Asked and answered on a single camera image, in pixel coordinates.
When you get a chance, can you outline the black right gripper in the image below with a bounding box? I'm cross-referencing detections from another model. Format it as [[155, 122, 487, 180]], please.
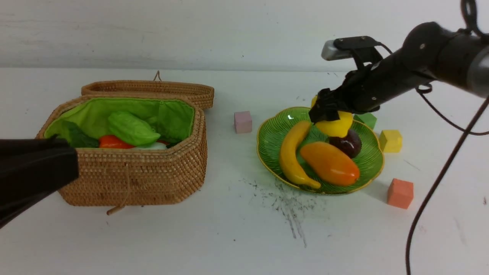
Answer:
[[309, 65, 381, 123]]

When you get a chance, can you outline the yellow lemon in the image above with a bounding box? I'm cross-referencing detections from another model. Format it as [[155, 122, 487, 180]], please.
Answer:
[[309, 95, 353, 138]]

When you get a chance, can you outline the yellow banana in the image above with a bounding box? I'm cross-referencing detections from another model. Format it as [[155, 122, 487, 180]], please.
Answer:
[[279, 120, 321, 189]]

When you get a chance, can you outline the dark purple round fruit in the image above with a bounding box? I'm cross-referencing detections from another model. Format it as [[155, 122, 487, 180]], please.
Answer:
[[329, 129, 362, 159]]

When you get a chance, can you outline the orange mango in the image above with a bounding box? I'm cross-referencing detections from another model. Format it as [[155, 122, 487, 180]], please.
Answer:
[[299, 141, 360, 186]]

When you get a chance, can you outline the white radish with leaves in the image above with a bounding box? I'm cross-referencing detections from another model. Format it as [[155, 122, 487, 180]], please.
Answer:
[[132, 141, 167, 150]]

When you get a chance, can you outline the green chayote gourd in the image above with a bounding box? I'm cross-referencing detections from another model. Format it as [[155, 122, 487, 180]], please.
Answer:
[[108, 111, 161, 147]]

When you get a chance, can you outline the orange carrot with leaves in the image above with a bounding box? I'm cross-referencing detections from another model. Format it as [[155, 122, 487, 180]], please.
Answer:
[[62, 121, 178, 149]]

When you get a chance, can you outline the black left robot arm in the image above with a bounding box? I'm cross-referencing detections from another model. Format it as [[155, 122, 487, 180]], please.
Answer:
[[0, 136, 79, 227]]

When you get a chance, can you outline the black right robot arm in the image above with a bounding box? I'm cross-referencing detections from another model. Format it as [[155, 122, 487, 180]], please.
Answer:
[[309, 21, 488, 123]]

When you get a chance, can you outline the green foam cube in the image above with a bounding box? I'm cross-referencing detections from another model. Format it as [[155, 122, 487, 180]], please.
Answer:
[[353, 113, 377, 130]]

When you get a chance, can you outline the green leaf-shaped glass plate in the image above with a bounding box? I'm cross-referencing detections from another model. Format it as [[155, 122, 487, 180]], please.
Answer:
[[257, 107, 385, 195]]

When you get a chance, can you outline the yellow foam cube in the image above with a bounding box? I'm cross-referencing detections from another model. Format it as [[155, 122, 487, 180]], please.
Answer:
[[379, 130, 402, 153]]

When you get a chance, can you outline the pink foam cube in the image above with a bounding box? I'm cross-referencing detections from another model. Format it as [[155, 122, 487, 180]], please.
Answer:
[[234, 111, 252, 134]]

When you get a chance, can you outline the salmon orange foam cube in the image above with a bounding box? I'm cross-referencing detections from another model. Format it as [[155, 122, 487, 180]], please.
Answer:
[[387, 178, 414, 209]]

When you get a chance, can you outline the woven wicker basket lid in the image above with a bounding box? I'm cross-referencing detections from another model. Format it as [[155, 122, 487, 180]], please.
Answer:
[[81, 71, 215, 110]]

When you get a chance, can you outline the woven wicker basket green lining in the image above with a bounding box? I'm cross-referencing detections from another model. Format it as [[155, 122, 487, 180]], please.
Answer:
[[35, 94, 208, 215]]

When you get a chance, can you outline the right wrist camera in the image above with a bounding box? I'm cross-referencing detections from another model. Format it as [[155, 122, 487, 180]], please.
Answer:
[[321, 36, 384, 69]]

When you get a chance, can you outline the black right camera cable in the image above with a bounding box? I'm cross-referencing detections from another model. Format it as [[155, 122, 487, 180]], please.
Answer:
[[376, 0, 489, 275]]

